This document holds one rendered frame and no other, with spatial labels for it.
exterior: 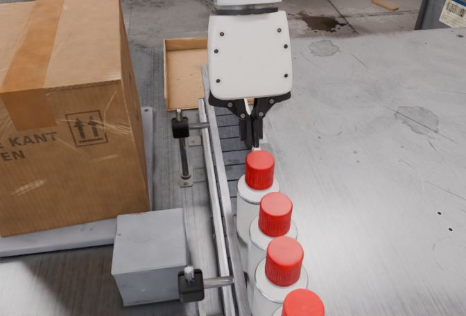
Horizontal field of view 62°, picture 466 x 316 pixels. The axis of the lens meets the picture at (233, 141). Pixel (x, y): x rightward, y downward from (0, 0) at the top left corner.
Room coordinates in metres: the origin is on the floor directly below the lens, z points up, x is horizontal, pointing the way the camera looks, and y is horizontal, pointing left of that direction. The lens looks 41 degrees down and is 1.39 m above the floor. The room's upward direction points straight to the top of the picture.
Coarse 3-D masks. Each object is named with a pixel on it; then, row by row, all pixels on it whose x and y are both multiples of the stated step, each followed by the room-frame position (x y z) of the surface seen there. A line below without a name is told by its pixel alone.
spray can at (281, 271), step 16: (272, 240) 0.21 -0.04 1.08; (288, 240) 0.21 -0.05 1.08; (272, 256) 0.19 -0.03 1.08; (288, 256) 0.19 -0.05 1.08; (256, 272) 0.20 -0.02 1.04; (272, 272) 0.19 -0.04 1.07; (288, 272) 0.18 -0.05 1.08; (304, 272) 0.20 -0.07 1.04; (256, 288) 0.19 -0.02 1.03; (272, 288) 0.18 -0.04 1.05; (288, 288) 0.18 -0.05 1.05; (256, 304) 0.19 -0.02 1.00; (272, 304) 0.18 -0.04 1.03
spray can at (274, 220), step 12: (276, 192) 0.27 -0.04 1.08; (264, 204) 0.25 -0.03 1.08; (276, 204) 0.25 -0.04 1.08; (288, 204) 0.25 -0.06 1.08; (264, 216) 0.24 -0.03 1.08; (276, 216) 0.24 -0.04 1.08; (288, 216) 0.24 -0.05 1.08; (252, 228) 0.25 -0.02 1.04; (264, 228) 0.24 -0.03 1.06; (276, 228) 0.24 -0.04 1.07; (288, 228) 0.24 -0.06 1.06; (252, 240) 0.24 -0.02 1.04; (264, 240) 0.24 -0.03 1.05; (252, 252) 0.24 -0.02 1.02; (264, 252) 0.23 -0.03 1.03; (252, 264) 0.24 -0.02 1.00; (252, 276) 0.24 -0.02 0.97; (252, 288) 0.24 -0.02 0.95; (252, 300) 0.23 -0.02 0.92
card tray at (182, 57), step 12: (168, 48) 1.04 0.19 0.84; (180, 48) 1.04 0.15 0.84; (192, 48) 1.05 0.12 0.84; (204, 48) 1.05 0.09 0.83; (168, 60) 0.98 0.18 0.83; (180, 60) 0.98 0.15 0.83; (192, 60) 0.98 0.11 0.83; (204, 60) 0.98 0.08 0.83; (168, 72) 0.92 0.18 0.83; (180, 72) 0.92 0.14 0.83; (192, 72) 0.92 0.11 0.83; (168, 84) 0.86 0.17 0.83; (180, 84) 0.86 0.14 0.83; (192, 84) 0.86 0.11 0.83; (168, 96) 0.80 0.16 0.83; (180, 96) 0.80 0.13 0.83; (192, 96) 0.80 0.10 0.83; (168, 108) 0.75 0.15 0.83; (180, 108) 0.75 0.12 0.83; (192, 108) 0.75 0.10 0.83
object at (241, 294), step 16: (208, 80) 0.67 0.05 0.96; (208, 96) 0.62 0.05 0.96; (208, 112) 0.57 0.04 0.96; (224, 176) 0.41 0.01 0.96; (224, 192) 0.38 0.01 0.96; (224, 208) 0.35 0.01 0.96; (240, 256) 0.27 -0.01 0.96; (240, 272) 0.25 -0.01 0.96; (240, 288) 0.23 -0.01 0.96; (240, 304) 0.21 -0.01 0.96
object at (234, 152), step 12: (204, 96) 0.74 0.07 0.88; (216, 108) 0.69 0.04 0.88; (216, 120) 0.65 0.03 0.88; (228, 120) 0.65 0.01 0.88; (228, 132) 0.61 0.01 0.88; (228, 144) 0.57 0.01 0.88; (240, 144) 0.57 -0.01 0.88; (228, 156) 0.54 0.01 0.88; (240, 156) 0.54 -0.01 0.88; (228, 168) 0.51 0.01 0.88; (240, 168) 0.51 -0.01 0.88; (216, 180) 0.48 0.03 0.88; (228, 180) 0.48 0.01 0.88; (228, 252) 0.33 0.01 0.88
